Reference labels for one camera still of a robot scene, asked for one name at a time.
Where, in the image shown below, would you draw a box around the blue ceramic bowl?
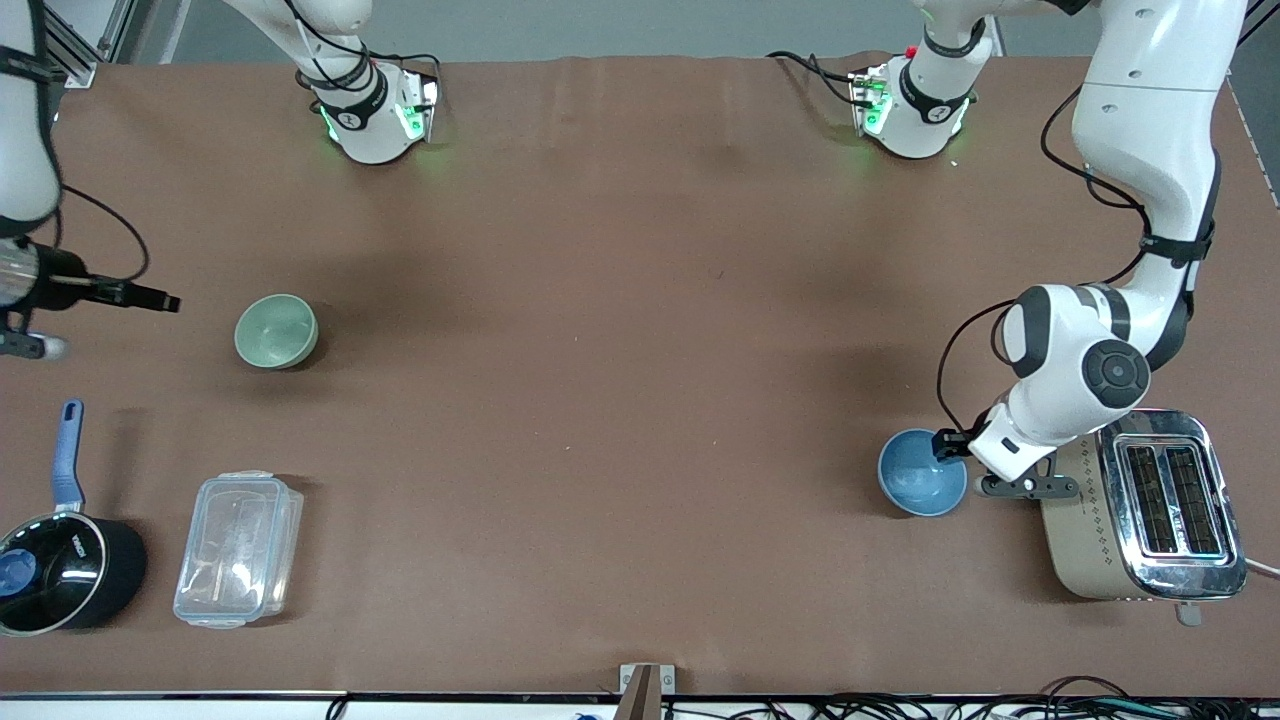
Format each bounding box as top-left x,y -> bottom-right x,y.
877,428 -> 970,518

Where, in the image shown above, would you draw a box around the green ceramic bowl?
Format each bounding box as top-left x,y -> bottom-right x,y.
234,293 -> 320,372

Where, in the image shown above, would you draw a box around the chrome and beige toaster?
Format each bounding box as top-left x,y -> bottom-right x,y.
1039,408 -> 1250,628

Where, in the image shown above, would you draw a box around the glass lid with blue knob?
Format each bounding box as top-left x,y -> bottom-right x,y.
0,512 -> 107,632

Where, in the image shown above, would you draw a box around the clear plastic lidded container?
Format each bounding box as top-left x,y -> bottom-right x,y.
172,470 -> 305,631

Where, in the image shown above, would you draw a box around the brown table cloth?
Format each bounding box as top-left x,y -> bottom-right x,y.
0,52 -> 1280,699

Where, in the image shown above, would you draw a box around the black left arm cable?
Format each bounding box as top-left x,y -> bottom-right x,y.
934,85 -> 1153,437

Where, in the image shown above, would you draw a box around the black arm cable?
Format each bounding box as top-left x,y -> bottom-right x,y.
934,85 -> 1153,437
25,0 -> 153,287

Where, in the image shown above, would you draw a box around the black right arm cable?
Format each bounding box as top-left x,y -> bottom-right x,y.
25,0 -> 153,287

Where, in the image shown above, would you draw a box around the tangled black floor cables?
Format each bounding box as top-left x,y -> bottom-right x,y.
660,675 -> 1280,720

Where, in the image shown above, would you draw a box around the black saucepan with blue handle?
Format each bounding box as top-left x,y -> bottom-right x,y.
0,399 -> 149,638

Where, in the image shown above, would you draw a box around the aluminium frame profile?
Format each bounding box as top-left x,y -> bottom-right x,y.
44,0 -> 133,89

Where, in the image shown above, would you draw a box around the metal table edge bracket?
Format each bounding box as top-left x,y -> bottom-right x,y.
617,662 -> 677,720

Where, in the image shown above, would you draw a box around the black right base cable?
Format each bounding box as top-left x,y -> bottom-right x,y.
284,0 -> 443,93

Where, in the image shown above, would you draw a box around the black base cable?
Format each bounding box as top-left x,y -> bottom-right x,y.
284,0 -> 443,93
767,49 -> 863,107

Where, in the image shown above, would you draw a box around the black left base cable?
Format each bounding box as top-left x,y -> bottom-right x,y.
767,49 -> 863,107

